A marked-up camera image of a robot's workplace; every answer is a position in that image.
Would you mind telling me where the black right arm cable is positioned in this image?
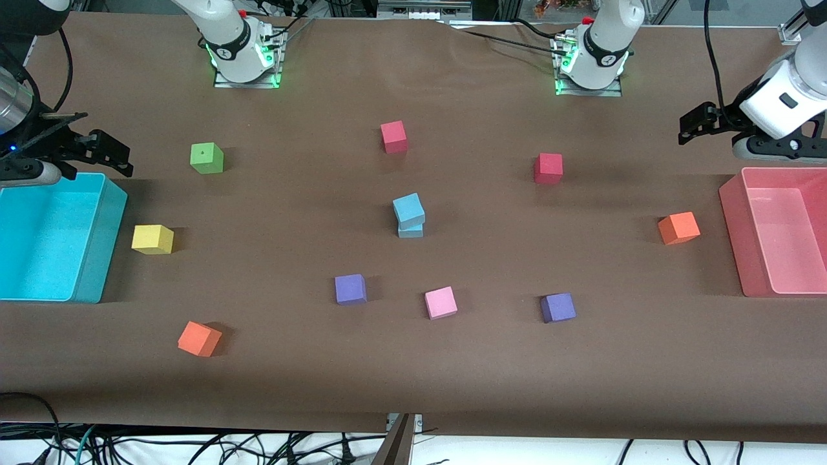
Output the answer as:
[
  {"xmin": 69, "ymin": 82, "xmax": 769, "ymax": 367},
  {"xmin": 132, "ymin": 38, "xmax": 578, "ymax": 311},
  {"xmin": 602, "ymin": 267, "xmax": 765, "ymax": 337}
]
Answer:
[{"xmin": 26, "ymin": 29, "xmax": 74, "ymax": 114}]

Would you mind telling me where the brown table cover sheet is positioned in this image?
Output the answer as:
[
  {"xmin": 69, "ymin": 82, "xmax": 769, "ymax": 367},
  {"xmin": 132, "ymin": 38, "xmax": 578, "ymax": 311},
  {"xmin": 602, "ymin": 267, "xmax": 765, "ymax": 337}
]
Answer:
[{"xmin": 0, "ymin": 12, "xmax": 827, "ymax": 445}]

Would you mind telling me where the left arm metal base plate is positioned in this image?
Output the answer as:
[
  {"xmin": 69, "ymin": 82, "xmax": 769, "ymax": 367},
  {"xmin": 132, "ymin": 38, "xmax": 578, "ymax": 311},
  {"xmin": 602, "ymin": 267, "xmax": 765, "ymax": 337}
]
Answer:
[{"xmin": 552, "ymin": 36, "xmax": 624, "ymax": 98}]

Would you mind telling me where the dark angled bar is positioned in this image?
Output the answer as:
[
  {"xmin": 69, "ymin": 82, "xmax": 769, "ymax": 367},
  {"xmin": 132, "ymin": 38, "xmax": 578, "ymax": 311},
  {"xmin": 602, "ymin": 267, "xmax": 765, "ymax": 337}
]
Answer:
[{"xmin": 372, "ymin": 413, "xmax": 415, "ymax": 465}]

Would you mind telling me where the teal floor cable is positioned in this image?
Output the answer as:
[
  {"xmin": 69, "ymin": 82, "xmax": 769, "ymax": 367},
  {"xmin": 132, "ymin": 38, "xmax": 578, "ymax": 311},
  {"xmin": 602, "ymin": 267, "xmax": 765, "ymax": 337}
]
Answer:
[{"xmin": 73, "ymin": 425, "xmax": 99, "ymax": 465}]

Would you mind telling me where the red foam block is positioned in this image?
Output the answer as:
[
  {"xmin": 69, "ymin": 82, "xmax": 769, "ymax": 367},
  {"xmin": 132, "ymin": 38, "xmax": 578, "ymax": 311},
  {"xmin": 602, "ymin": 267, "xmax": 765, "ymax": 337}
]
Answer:
[
  {"xmin": 380, "ymin": 120, "xmax": 409, "ymax": 154},
  {"xmin": 534, "ymin": 153, "xmax": 563, "ymax": 185}
]

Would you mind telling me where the black base power cable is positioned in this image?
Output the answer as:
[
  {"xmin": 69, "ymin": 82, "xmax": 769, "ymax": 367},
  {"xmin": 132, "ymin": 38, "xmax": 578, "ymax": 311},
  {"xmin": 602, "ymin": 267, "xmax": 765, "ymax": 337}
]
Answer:
[{"xmin": 446, "ymin": 18, "xmax": 563, "ymax": 55}]

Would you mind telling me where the pink foam block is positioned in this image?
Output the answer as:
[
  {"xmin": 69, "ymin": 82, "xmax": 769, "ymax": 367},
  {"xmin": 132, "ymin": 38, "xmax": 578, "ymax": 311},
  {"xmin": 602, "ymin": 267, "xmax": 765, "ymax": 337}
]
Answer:
[{"xmin": 424, "ymin": 286, "xmax": 459, "ymax": 320}]

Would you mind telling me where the yellow foam block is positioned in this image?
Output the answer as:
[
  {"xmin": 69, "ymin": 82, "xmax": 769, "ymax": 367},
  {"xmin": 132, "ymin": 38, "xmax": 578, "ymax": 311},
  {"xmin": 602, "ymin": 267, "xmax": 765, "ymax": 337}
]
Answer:
[{"xmin": 132, "ymin": 225, "xmax": 174, "ymax": 255}]

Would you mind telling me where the thin black base cable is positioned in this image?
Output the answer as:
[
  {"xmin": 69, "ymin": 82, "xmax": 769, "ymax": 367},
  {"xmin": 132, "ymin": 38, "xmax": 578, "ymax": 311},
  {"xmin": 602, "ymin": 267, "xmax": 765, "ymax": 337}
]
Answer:
[{"xmin": 271, "ymin": 13, "xmax": 317, "ymax": 46}]

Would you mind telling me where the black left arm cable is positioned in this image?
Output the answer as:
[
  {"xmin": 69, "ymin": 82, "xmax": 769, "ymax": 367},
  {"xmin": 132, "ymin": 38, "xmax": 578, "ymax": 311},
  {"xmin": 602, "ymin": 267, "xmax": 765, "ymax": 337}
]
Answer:
[{"xmin": 703, "ymin": 0, "xmax": 738, "ymax": 127}]

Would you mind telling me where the orange foam block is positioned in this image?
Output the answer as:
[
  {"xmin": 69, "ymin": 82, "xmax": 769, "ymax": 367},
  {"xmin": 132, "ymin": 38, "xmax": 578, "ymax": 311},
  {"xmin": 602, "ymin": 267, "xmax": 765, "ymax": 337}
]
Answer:
[
  {"xmin": 658, "ymin": 211, "xmax": 702, "ymax": 246},
  {"xmin": 178, "ymin": 320, "xmax": 223, "ymax": 358}
]

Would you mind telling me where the black looped floor cable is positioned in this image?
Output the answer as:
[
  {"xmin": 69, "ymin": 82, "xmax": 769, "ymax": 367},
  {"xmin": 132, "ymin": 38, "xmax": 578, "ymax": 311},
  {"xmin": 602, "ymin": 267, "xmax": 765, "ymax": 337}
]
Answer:
[{"xmin": 0, "ymin": 392, "xmax": 63, "ymax": 465}]

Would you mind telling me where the grey metal box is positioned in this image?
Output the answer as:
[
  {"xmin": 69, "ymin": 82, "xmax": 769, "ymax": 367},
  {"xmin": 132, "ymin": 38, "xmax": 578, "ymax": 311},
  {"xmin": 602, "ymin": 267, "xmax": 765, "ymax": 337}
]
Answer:
[{"xmin": 377, "ymin": 0, "xmax": 472, "ymax": 21}]

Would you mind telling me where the purple foam block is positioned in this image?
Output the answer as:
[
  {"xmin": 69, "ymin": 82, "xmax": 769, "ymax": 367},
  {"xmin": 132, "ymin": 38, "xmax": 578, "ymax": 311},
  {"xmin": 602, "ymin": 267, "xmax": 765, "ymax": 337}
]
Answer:
[
  {"xmin": 335, "ymin": 274, "xmax": 368, "ymax": 305},
  {"xmin": 540, "ymin": 293, "xmax": 577, "ymax": 324}
]

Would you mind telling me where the cyan plastic bin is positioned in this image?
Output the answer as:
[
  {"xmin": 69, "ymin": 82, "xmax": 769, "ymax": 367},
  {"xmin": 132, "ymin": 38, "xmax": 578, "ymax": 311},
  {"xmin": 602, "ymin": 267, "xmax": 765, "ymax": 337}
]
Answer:
[{"xmin": 0, "ymin": 172, "xmax": 129, "ymax": 304}]

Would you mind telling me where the green foam block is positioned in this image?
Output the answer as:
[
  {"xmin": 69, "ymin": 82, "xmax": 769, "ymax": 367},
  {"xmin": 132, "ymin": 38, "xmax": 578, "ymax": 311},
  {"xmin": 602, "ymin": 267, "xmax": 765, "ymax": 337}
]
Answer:
[{"xmin": 190, "ymin": 143, "xmax": 225, "ymax": 175}]

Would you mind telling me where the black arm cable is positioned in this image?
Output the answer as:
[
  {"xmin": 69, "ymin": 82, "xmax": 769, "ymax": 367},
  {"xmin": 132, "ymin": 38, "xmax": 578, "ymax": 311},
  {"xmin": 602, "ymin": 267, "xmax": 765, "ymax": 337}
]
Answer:
[
  {"xmin": 703, "ymin": 0, "xmax": 738, "ymax": 127},
  {"xmin": 26, "ymin": 29, "xmax": 74, "ymax": 114}
]

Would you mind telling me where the pink plastic bin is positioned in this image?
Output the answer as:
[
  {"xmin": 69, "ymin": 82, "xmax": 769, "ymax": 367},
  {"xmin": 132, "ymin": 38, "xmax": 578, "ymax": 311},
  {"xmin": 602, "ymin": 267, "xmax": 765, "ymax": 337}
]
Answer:
[{"xmin": 718, "ymin": 167, "xmax": 827, "ymax": 298}]

